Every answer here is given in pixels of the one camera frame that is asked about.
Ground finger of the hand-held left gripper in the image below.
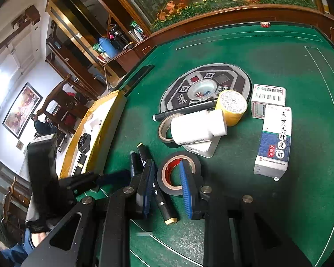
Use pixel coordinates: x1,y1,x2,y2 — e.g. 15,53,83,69
58,170,132,194

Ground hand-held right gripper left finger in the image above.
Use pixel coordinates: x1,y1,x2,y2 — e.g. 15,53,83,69
21,159,156,267

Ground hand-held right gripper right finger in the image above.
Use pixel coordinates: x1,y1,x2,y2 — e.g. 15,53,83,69
179,160,312,267

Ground black tape roll red core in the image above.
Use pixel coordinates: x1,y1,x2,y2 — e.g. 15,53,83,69
157,151,202,198

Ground black marker gold ends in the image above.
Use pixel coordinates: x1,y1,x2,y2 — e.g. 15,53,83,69
136,143,179,225

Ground yellow cardboard box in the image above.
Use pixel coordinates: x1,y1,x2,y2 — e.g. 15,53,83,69
60,90,127,180

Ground thick black marker white ends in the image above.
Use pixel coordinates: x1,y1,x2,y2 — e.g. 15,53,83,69
153,99,219,122

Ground yellow can with silver lid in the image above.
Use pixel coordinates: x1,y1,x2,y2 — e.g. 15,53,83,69
215,89,248,127

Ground person's left forearm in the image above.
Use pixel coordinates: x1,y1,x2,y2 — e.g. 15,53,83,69
1,229,49,266

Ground slim black marker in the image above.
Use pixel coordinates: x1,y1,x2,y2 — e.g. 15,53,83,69
129,152,141,178

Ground white square device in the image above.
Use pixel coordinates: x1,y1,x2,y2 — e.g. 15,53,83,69
181,136,222,158

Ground brown tape roll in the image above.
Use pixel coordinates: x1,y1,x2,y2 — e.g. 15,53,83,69
158,113,185,144

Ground white foam insert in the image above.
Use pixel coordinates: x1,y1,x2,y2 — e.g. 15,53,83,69
83,111,103,134

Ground white plastic bottle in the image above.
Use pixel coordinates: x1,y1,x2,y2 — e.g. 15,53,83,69
170,109,228,146

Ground dark wooden chair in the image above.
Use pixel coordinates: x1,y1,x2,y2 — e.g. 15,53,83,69
36,74,84,134

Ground blue white medicine box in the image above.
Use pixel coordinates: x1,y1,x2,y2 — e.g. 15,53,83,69
253,104,293,181

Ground round grey table control panel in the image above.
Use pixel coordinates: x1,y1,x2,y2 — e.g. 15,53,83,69
159,63,252,114

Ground white green medicine box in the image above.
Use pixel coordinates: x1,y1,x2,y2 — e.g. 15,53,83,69
250,83,287,120

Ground blue thermos jug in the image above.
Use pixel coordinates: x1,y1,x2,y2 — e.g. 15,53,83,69
98,37,118,59

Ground black thermos jug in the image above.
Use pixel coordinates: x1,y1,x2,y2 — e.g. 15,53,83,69
108,24,128,51

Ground wooden shelf unit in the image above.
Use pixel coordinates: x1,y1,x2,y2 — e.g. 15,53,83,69
45,0,156,101

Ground silver steel bottle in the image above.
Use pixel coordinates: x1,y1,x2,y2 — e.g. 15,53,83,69
128,29,141,43

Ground green label bottle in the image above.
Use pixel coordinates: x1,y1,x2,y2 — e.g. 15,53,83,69
130,21,147,41

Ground framed wall painting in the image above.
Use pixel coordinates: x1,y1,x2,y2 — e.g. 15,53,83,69
2,82,43,140

